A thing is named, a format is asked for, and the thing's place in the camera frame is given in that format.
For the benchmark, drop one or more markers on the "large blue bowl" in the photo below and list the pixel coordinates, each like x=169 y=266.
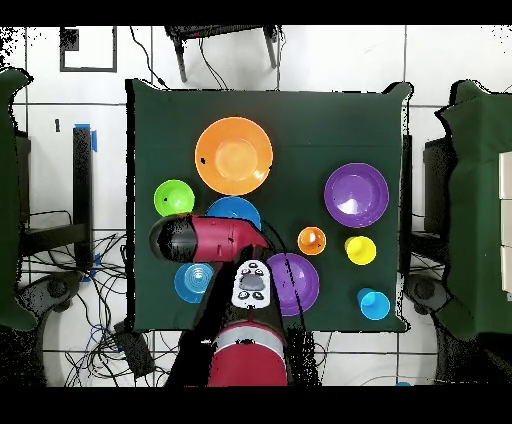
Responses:
x=234 y=208

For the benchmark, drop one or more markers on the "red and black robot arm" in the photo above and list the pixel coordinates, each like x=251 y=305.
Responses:
x=216 y=240

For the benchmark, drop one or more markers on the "orange cup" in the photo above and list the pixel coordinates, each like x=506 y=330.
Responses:
x=310 y=240

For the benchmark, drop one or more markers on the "large orange bowl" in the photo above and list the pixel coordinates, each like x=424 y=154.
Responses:
x=234 y=156

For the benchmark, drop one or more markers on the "green bowl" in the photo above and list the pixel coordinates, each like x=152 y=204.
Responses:
x=174 y=200

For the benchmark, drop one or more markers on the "purple bowl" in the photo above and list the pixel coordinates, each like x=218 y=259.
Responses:
x=356 y=188
x=302 y=284

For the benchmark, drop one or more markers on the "small light blue bowl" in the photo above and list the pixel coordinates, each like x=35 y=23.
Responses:
x=192 y=282

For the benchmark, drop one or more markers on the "dark green tablecloth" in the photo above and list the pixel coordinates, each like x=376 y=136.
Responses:
x=320 y=120

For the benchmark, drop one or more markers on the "yellow cup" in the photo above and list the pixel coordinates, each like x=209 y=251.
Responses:
x=362 y=251

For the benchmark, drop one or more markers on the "blue cup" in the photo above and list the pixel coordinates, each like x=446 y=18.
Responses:
x=375 y=306

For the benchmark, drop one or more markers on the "black metal stand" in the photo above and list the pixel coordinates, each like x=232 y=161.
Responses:
x=180 y=60

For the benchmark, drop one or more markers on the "blue tape strip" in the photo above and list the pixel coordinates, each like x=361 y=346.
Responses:
x=94 y=140

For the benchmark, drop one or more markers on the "black floor base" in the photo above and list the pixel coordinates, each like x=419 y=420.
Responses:
x=56 y=288
x=426 y=290

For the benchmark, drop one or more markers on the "dark green cloth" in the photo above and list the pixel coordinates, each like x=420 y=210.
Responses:
x=8 y=200
x=476 y=200

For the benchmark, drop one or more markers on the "black table frame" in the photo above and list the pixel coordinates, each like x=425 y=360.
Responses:
x=82 y=180
x=434 y=180

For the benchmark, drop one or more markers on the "grey square frame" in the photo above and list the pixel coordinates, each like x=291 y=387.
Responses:
x=88 y=70

